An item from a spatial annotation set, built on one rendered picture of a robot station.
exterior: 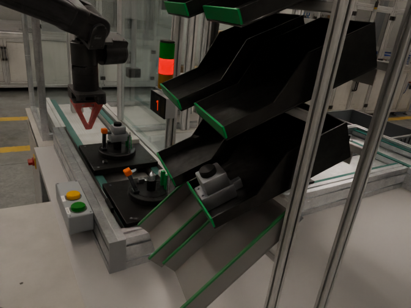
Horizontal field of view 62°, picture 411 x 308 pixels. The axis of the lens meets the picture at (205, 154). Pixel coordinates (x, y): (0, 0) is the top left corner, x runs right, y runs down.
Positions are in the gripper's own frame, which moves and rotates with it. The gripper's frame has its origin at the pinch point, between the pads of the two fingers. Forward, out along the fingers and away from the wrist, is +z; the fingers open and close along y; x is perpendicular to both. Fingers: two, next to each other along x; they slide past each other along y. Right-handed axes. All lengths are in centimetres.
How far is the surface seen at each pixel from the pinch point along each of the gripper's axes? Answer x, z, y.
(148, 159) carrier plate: -28.2, 27.0, 30.4
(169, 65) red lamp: -31.2, -10.0, 22.0
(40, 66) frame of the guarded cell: 1, 2, 87
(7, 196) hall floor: 24, 123, 193
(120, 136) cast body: -19.5, 19.1, 37.2
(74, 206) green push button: 3.6, 26.1, 6.2
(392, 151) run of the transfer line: -161, 35, 11
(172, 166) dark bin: -13.3, 3.9, -20.3
